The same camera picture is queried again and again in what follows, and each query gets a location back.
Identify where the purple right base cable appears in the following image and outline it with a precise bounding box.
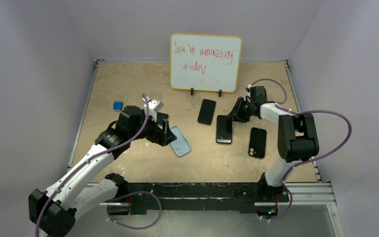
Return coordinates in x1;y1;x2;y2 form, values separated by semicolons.
258;186;293;224

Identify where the black smartphone face down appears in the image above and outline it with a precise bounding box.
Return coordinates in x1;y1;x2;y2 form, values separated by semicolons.
197;99;216;125

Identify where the light blue phone case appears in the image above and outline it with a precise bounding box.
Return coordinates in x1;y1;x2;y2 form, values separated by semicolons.
170;126;192;157

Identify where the small blue eraser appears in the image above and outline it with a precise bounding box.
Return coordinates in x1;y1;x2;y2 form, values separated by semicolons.
113;101;123;112

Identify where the aluminium frame rail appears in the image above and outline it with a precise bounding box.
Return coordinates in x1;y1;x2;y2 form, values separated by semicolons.
286;183;336;205

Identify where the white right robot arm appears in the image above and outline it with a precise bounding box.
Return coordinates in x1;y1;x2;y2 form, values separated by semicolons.
227;85;319;201

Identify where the yellow framed whiteboard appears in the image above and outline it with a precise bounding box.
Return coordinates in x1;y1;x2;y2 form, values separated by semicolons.
169;33;243;93

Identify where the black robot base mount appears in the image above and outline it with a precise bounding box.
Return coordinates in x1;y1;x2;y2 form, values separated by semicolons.
109;182;290;216

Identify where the black phone case right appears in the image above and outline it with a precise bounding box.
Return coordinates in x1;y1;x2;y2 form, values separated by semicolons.
248;127;267;159

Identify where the black smartphone with purple edge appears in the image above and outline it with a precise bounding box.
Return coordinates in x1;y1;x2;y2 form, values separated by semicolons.
216;115;232;144

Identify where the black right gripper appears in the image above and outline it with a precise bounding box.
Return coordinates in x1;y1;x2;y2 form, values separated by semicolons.
227;97;254;123

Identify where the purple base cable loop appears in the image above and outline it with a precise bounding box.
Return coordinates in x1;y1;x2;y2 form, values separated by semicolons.
106;191;162;230

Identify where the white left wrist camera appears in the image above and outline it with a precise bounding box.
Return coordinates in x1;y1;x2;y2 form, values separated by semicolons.
144;98;164;121

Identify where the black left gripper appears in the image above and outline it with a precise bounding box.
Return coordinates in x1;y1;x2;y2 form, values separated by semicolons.
129;111;176;146

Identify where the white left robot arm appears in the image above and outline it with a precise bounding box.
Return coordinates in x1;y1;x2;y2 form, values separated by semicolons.
28;100;177;237

